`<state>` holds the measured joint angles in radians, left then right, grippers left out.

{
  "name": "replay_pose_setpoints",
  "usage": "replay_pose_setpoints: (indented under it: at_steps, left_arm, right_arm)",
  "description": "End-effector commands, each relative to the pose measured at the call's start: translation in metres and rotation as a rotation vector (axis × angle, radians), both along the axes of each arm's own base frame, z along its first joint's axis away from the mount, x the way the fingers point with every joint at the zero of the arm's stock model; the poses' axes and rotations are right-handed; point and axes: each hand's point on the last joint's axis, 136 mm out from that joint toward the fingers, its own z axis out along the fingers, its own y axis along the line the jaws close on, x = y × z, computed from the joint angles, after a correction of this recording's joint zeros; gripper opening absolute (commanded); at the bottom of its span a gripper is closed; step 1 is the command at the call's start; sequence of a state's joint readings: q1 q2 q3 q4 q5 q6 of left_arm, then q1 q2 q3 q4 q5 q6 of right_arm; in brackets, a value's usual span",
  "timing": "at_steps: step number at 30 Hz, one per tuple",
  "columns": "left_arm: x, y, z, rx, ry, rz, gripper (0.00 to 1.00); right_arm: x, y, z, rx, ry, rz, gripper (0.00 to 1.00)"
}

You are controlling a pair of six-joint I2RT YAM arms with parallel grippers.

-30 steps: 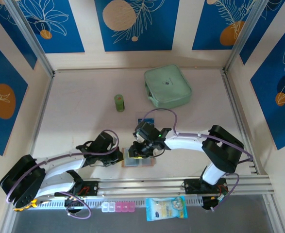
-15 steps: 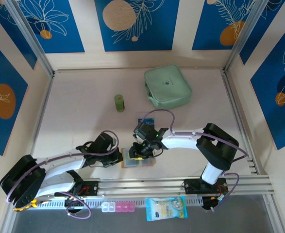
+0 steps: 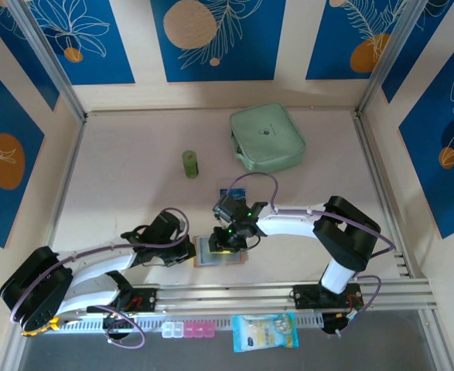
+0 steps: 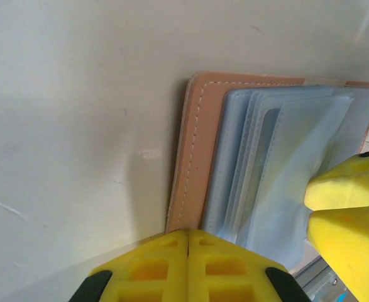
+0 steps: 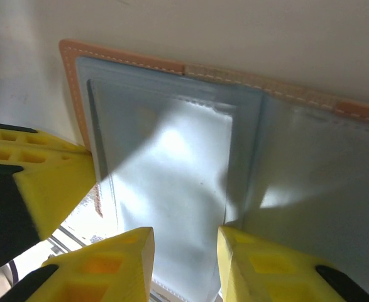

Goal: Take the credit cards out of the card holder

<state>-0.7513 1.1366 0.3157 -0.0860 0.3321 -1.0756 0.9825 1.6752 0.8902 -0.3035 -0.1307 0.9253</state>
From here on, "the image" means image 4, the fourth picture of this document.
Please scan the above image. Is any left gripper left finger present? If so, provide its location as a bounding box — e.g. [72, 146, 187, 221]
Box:
[69, 229, 189, 302]

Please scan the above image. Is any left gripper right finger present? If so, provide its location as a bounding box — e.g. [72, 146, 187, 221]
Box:
[188, 228, 310, 302]

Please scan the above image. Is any tan leather card holder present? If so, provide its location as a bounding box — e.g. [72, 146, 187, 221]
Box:
[164, 70, 369, 271]

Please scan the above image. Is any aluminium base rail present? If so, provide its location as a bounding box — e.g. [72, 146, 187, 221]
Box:
[292, 254, 361, 302]

